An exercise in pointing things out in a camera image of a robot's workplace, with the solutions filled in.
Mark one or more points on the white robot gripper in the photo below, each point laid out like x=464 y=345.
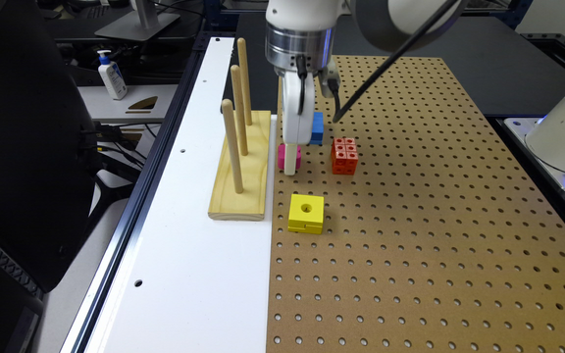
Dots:
x=298 y=106

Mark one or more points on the white board panel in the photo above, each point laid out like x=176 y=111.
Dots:
x=188 y=283

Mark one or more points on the brown pegboard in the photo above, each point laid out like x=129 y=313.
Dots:
x=440 y=241

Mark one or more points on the rear wooden peg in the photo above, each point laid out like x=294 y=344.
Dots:
x=244 y=74

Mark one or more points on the wooden peg stand base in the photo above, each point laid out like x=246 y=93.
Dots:
x=249 y=205

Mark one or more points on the blue square block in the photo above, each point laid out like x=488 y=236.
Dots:
x=317 y=131

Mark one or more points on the silver monitor stand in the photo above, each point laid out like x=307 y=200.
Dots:
x=141 y=24

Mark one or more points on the yellow square block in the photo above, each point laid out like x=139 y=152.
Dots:
x=306 y=213

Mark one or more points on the front wooden peg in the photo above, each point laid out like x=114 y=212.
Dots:
x=231 y=137

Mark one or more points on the orange cube block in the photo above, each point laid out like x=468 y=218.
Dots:
x=344 y=156

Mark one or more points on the white lotion pump bottle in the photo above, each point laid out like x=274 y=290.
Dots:
x=111 y=76

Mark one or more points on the pink flower block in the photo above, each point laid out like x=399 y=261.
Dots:
x=281 y=157

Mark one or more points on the middle wooden peg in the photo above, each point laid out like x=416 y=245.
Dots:
x=239 y=110

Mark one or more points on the wooden peg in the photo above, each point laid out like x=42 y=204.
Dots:
x=244 y=74
x=239 y=110
x=231 y=137

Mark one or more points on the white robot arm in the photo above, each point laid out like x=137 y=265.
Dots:
x=300 y=39

